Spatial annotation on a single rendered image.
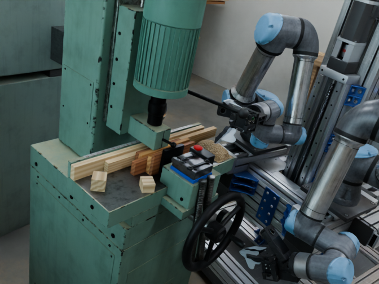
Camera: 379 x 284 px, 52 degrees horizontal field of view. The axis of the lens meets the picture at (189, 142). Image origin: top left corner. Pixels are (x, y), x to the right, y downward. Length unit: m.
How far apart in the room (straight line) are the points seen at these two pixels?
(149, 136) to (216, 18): 3.86
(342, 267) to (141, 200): 0.59
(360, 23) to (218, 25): 3.52
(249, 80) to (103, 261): 0.90
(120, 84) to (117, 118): 0.12
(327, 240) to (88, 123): 0.88
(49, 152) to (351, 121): 1.05
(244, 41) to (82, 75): 3.61
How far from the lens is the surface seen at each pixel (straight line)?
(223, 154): 1.47
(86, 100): 1.41
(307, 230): 1.27
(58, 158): 1.52
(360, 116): 1.19
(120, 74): 1.30
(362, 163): 1.57
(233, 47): 4.94
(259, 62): 1.60
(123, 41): 1.27
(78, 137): 1.51
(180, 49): 1.15
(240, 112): 1.23
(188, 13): 1.13
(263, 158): 1.95
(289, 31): 1.51
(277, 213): 1.83
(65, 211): 1.50
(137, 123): 1.33
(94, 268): 1.47
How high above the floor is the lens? 1.61
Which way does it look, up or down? 27 degrees down
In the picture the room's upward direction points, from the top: 13 degrees clockwise
